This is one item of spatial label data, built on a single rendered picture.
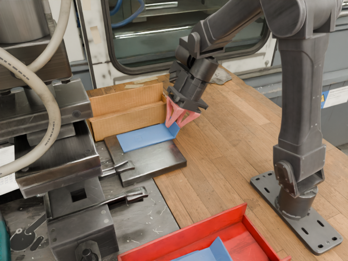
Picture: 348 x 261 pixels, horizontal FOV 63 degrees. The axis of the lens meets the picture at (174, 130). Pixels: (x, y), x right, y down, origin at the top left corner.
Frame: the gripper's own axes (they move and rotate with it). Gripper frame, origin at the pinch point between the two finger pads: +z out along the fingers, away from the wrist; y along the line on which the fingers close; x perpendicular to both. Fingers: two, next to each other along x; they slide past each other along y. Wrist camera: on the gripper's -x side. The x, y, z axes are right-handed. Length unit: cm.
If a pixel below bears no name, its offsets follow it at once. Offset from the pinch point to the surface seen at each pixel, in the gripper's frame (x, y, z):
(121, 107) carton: -17.5, 7.1, 6.6
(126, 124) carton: -6.0, 9.5, 5.8
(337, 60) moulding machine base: -37, -104, -41
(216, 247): 34.2, 5.1, 5.1
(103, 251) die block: 26.7, 21.0, 14.2
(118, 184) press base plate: 10.8, 14.1, 12.4
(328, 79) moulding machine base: -34, -103, -31
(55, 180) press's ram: 27.4, 33.6, -1.6
